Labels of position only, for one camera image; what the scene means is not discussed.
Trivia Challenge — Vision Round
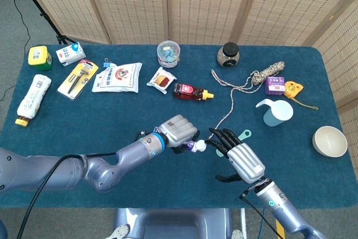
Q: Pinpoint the clear plastic jar of clips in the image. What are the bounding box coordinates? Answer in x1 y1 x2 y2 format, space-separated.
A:
156 40 181 69

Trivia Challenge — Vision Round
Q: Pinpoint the purple toothpaste tube white cap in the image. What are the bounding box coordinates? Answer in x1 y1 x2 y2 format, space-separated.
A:
184 139 207 153

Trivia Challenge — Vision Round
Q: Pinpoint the yellow green container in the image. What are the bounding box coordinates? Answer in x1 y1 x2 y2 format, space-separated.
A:
27 45 53 71

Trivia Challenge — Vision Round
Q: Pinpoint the honey bear bottle yellow cap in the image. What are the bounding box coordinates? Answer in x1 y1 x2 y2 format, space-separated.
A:
173 82 215 102

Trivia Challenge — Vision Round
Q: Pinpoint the light blue cup with handle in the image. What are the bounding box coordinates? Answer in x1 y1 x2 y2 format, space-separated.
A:
255 99 294 127

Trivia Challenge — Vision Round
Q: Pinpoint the blue table cloth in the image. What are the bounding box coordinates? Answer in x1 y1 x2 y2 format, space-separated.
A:
0 43 354 209

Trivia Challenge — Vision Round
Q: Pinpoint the razor in yellow blister pack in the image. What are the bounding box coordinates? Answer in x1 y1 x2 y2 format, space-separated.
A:
57 59 100 101

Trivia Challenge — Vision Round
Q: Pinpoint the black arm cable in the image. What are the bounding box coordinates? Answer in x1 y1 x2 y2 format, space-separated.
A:
239 191 285 239
16 130 150 239

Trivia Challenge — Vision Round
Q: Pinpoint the yellow tape measure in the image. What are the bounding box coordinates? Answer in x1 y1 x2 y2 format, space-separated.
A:
284 81 319 110

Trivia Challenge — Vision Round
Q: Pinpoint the bamboo folding screen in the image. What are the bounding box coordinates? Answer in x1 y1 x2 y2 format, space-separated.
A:
16 0 358 153

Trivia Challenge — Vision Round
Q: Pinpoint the white printed bag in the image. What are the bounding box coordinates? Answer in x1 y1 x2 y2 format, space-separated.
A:
91 62 143 93

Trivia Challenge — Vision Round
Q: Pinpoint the black floor cable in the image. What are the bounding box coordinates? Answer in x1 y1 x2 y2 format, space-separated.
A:
0 0 31 101

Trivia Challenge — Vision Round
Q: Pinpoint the braided rope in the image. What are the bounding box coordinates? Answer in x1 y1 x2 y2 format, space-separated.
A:
208 60 286 140

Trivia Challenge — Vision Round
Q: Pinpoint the yellow floor tape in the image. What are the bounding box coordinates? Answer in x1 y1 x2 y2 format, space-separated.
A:
275 208 286 237

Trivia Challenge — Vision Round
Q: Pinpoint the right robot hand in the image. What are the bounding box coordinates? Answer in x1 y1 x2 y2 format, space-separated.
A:
208 128 266 184

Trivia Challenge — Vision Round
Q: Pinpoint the white bottle yellow cap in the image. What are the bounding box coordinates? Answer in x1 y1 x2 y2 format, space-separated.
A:
15 74 53 127

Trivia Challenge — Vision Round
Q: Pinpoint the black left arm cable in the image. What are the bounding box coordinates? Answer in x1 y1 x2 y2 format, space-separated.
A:
16 130 150 239

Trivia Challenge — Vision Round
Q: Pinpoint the white snack packet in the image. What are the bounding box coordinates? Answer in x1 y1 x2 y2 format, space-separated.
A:
146 67 177 95

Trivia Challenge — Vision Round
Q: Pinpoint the purple box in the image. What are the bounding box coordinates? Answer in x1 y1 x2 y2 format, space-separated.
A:
264 76 286 96

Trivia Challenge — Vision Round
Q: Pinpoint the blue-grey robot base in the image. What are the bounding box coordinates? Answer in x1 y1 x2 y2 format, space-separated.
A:
105 208 244 239

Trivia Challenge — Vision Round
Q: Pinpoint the white table leg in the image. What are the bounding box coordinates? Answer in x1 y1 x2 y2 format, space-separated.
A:
239 208 247 239

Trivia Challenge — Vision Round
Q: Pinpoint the beige bowl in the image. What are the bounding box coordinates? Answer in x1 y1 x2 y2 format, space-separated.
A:
312 125 348 158

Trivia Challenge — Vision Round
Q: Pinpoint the white blue milk carton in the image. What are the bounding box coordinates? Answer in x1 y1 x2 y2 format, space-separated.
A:
55 41 87 67

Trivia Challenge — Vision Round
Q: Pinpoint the green scrub brush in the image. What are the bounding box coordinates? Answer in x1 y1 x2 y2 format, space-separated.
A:
215 129 252 157

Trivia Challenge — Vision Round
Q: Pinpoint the black tripod stand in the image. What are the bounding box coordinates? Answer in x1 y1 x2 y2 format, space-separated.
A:
11 0 76 45

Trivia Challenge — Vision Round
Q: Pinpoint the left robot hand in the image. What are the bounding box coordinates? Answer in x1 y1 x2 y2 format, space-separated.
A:
158 114 201 154

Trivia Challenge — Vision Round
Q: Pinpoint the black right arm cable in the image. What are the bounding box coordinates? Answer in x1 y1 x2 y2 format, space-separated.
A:
239 191 285 239

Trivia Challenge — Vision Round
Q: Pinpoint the dark round jar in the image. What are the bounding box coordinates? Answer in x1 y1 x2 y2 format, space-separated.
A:
216 42 240 68

